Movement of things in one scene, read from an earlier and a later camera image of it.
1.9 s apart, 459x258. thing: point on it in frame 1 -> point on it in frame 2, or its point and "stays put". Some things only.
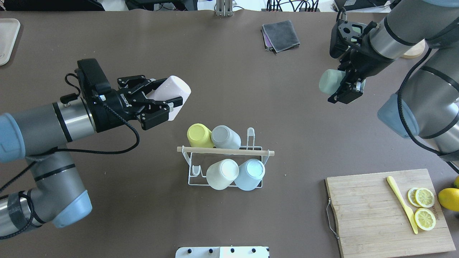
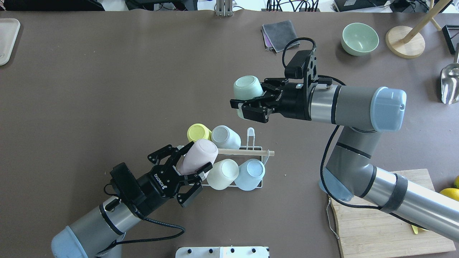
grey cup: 223,137 stays put
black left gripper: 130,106 -> 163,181
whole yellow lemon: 449,197 stays put
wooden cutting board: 372,220 stays put
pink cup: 174,87 -> 203,152
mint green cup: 330,80 -> 246,87
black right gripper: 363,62 -> 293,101
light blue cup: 250,173 stays put
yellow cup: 199,135 stays put
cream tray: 9,29 stays put
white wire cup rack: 221,168 stays put
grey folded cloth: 282,34 stays put
